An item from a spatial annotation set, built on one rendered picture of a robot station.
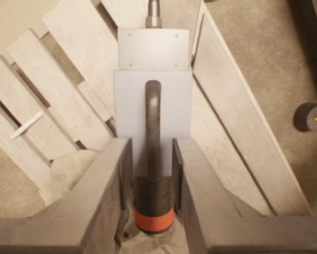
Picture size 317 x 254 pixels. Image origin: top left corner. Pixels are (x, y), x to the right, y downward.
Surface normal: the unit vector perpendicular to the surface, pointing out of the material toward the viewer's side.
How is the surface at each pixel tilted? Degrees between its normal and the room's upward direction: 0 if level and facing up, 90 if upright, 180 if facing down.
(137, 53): 0
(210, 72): 0
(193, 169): 90
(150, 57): 0
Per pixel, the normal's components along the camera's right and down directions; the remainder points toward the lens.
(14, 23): 0.01, 0.26
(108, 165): 0.00, -0.97
